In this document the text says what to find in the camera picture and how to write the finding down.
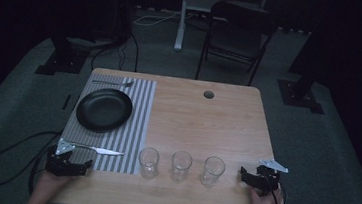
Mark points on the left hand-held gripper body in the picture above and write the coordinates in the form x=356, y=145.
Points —
x=59, y=164

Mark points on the silver fork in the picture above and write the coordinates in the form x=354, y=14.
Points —
x=117, y=83

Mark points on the black round plate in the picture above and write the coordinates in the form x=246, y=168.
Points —
x=104, y=109

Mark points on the black folding chair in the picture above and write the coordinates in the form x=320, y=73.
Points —
x=238, y=37

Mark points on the grey striped placemat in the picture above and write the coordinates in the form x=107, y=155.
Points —
x=132, y=134

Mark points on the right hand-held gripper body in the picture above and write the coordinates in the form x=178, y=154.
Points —
x=268, y=179

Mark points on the clear drinking glass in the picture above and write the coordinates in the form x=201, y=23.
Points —
x=148, y=162
x=181, y=165
x=212, y=170

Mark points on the black stand base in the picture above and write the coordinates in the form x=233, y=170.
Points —
x=62, y=63
x=298, y=96

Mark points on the silver table knife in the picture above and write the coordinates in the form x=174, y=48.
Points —
x=104, y=150

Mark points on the person's left hand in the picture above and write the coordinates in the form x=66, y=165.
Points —
x=55, y=182

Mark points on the white metal desk frame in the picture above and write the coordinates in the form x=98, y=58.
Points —
x=186, y=12

